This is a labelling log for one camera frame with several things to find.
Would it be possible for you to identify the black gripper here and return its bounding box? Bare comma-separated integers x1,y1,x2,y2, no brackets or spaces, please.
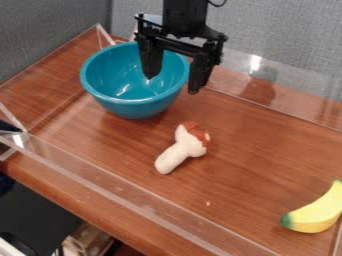
135,12,227,94

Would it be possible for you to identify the blue plastic bowl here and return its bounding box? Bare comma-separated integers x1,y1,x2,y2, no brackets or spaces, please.
80,42,190,119

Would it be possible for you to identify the white red toy mushroom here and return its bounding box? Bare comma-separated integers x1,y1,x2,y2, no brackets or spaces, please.
155,121,211,175

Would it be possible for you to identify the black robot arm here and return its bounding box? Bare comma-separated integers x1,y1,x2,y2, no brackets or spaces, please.
135,0,229,94

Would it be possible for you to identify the clear acrylic barrier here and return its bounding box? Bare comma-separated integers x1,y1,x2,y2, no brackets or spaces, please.
0,26,342,256

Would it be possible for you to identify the yellow toy banana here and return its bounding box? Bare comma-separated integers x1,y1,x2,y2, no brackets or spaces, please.
281,179,342,233

